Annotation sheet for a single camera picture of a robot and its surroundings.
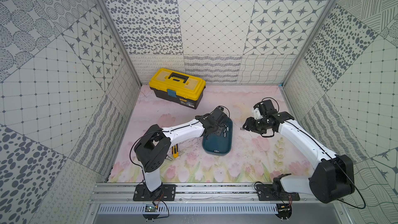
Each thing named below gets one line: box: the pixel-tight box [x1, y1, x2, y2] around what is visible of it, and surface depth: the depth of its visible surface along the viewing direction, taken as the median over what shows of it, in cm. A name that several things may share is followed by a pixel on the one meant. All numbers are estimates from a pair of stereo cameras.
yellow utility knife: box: [172, 143, 179, 159], surface depth 88 cm
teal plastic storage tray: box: [202, 119, 233, 157], surface depth 91 cm
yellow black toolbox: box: [148, 67, 207, 110], surface depth 101 cm
